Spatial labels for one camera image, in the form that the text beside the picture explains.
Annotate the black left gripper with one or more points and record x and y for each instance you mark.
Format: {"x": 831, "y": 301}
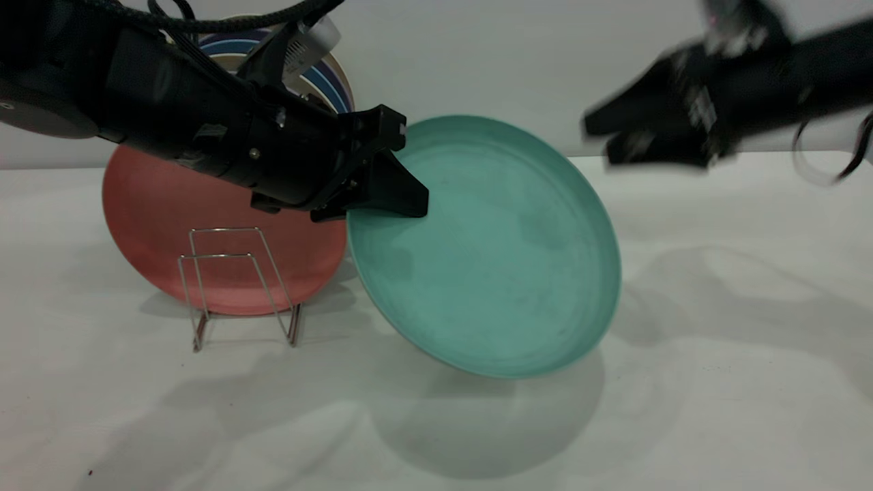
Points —
{"x": 300, "y": 164}

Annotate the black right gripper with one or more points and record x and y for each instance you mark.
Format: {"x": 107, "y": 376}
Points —
{"x": 709, "y": 95}

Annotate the green plate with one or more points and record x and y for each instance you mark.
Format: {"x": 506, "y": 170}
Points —
{"x": 491, "y": 259}

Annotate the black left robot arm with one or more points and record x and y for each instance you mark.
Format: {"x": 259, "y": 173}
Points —
{"x": 136, "y": 88}

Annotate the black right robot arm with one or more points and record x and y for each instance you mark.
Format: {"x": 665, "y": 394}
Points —
{"x": 818, "y": 75}

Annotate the blue plate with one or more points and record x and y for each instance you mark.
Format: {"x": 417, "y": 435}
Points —
{"x": 228, "y": 48}

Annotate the red plate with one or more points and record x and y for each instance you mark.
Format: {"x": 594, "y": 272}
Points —
{"x": 157, "y": 218}

